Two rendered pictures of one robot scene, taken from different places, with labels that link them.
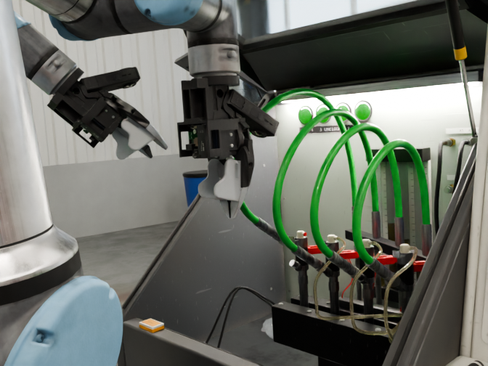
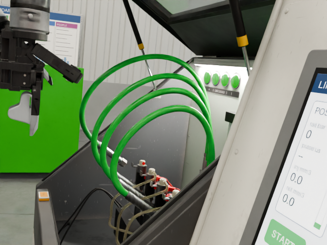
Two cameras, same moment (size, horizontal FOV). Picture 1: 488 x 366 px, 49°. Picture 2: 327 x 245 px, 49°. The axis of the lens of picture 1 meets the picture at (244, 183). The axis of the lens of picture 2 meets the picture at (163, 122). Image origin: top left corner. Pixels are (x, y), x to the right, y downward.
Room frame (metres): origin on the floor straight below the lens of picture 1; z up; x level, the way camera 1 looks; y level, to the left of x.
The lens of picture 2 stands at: (0.23, -0.51, 1.39)
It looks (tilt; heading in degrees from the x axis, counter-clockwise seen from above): 9 degrees down; 21
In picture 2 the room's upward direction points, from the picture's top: 6 degrees clockwise
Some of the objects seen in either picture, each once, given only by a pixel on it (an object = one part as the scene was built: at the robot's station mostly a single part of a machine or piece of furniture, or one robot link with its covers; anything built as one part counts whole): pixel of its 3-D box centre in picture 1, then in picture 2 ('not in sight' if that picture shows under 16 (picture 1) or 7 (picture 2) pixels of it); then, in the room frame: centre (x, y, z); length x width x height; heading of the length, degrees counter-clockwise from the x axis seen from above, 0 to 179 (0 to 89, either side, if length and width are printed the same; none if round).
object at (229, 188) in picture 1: (228, 189); (23, 114); (0.80, 0.02, 1.27); 0.06 x 0.03 x 0.09; 133
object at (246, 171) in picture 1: (239, 158); (35, 94); (0.81, 0.00, 1.31); 0.05 x 0.02 x 0.09; 43
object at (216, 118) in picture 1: (214, 118); (24, 62); (0.81, 0.04, 1.38); 0.09 x 0.08 x 0.12; 133
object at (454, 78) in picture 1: (366, 88); (238, 63); (1.29, -0.30, 1.43); 0.54 x 0.03 x 0.02; 43
